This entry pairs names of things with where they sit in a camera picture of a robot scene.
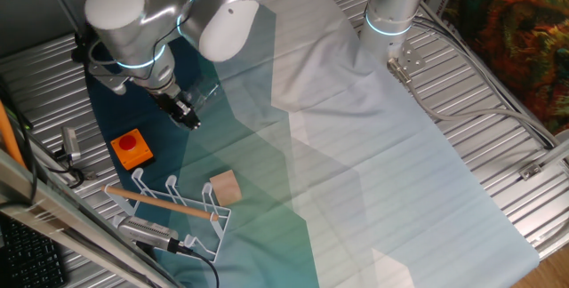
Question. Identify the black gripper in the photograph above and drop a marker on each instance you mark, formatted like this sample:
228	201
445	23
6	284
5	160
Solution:
171	101

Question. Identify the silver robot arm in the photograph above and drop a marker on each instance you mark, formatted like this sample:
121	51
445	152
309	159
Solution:
115	12

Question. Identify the wooden rod of rack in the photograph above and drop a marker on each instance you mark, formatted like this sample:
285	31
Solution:
160	202

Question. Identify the orange box with red button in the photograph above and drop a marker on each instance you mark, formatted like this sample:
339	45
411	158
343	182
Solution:
131	149

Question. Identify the small wooden block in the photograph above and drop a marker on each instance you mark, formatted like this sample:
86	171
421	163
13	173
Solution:
226	188

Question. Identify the grey vertical pole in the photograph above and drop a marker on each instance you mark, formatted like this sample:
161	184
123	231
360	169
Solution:
62	3

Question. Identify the orange stick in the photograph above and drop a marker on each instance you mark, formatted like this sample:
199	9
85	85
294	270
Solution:
8	139

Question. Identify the blue green white tablecloth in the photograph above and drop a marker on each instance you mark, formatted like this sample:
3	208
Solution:
378	168

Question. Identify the black keyboard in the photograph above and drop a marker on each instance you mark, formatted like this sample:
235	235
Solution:
26	257

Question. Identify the colourful patterned cloth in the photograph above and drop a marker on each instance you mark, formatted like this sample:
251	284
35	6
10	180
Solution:
515	34

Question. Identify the small camera on stand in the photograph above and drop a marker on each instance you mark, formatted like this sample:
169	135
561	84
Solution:
71	143

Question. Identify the silver depth camera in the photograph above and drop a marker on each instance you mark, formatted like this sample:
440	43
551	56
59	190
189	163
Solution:
144	232

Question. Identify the aluminium frame bar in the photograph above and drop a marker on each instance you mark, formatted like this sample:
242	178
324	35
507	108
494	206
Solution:
53	230

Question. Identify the metal base plate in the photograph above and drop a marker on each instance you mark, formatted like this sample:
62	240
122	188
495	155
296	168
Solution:
411	57

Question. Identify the small metal bracket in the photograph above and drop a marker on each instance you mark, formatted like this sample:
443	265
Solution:
531	171

